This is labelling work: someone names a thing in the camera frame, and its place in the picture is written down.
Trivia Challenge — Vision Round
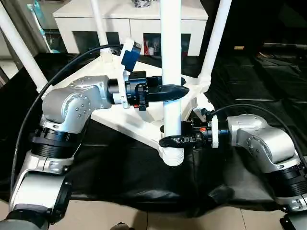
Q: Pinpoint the white plastic table leg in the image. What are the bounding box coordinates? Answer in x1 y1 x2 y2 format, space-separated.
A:
90 0 115 64
197 0 234 92
0 6 47 95
159 0 186 167

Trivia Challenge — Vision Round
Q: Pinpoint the white plastic table top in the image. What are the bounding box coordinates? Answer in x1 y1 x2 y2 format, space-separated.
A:
40 52 215 160

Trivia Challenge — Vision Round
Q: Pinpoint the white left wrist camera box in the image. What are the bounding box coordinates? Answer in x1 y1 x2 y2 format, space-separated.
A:
119 39 144 73

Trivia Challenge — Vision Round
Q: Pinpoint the light blue plastic item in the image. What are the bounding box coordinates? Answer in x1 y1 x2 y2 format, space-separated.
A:
26 0 62 54

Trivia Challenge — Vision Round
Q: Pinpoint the white cabinet with glass doors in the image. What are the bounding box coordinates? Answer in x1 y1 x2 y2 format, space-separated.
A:
52 0 210 56

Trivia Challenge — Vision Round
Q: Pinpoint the grey curtain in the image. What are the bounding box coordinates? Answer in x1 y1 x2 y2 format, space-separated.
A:
0 0 41 82

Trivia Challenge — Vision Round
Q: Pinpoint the dark tangled small object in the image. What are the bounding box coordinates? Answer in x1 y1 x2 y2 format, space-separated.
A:
131 0 159 9

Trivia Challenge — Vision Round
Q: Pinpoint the black mat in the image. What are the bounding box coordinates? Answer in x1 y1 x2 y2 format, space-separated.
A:
0 43 307 216

